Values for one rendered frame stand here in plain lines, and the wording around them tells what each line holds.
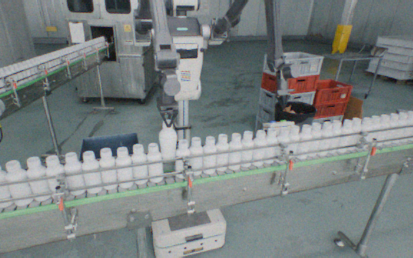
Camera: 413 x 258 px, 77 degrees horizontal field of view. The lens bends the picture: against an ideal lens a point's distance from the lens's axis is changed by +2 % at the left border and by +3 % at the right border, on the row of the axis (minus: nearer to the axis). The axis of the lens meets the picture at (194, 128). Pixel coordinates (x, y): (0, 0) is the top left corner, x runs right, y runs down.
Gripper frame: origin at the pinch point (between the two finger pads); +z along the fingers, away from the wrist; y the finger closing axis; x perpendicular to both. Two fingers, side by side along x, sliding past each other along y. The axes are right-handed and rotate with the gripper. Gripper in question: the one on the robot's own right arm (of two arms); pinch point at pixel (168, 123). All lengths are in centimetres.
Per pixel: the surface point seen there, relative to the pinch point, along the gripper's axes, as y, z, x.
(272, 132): 1.3, 8.9, 46.4
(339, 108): -185, 92, 289
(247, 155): 2.6, 18.6, 34.7
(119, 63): -373, 53, -10
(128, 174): 3.1, 18.5, -16.4
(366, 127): 2, 13, 99
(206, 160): 2.5, 17.7, 15.5
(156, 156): 2.8, 12.4, -5.3
